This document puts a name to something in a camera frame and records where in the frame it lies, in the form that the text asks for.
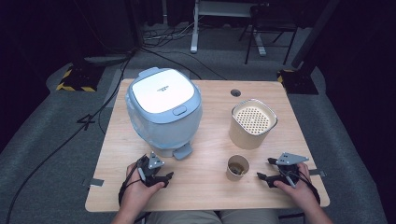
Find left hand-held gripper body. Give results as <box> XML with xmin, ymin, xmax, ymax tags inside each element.
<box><xmin>135</xmin><ymin>151</ymin><xmax>166</xmax><ymax>188</ymax></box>

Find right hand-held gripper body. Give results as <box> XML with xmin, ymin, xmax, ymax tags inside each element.
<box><xmin>275</xmin><ymin>151</ymin><xmax>310</xmax><ymax>189</ymax></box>

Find dark tea bag yellow tag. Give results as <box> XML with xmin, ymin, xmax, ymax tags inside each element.
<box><xmin>228</xmin><ymin>162</ymin><xmax>246</xmax><ymax>175</ymax></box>

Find brown paper cup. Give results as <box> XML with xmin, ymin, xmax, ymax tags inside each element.
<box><xmin>225</xmin><ymin>154</ymin><xmax>250</xmax><ymax>182</ymax></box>

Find beige container with perforated strainer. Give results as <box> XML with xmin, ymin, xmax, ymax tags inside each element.
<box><xmin>228</xmin><ymin>98</ymin><xmax>278</xmax><ymax>150</ymax></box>

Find blue white pedal trash can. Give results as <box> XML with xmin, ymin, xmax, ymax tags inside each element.
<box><xmin>124</xmin><ymin>66</ymin><xmax>204</xmax><ymax>161</ymax></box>

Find person's left hand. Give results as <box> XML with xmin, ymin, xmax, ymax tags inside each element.
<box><xmin>125</xmin><ymin>161</ymin><xmax>166</xmax><ymax>216</ymax></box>

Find person's right hand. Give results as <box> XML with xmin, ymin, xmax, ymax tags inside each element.
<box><xmin>273</xmin><ymin>161</ymin><xmax>315</xmax><ymax>213</ymax></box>

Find yellow black striped stand base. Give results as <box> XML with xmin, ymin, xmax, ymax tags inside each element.
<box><xmin>55</xmin><ymin>63</ymin><xmax>106</xmax><ymax>93</ymax></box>
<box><xmin>276</xmin><ymin>68</ymin><xmax>319</xmax><ymax>95</ymax></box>

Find dark slanted stand pole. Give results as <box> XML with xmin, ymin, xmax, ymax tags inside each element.
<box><xmin>290</xmin><ymin>0</ymin><xmax>341</xmax><ymax>70</ymax></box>

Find black chair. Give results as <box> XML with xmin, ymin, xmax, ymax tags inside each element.
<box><xmin>237</xmin><ymin>2</ymin><xmax>299</xmax><ymax>66</ymax></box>

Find right hand-held gripper black cable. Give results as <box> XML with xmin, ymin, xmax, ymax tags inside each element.
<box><xmin>293</xmin><ymin>169</ymin><xmax>321</xmax><ymax>205</ymax></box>

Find hand-held gripper black cable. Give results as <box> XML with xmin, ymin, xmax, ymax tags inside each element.
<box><xmin>117</xmin><ymin>161</ymin><xmax>140</xmax><ymax>207</ymax></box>
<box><xmin>293</xmin><ymin>169</ymin><xmax>321</xmax><ymax>205</ymax></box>

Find left hand-held gripper black cable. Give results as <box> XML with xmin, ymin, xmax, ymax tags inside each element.
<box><xmin>117</xmin><ymin>161</ymin><xmax>140</xmax><ymax>207</ymax></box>

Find thin black floor cable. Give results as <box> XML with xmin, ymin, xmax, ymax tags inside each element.
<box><xmin>139</xmin><ymin>46</ymin><xmax>228</xmax><ymax>81</ymax></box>

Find bundle of floor cables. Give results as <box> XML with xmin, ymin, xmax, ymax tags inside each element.
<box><xmin>141</xmin><ymin>21</ymin><xmax>202</xmax><ymax>42</ymax></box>

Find white desk frame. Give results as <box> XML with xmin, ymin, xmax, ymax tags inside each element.
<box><xmin>190</xmin><ymin>0</ymin><xmax>268</xmax><ymax>57</ymax></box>

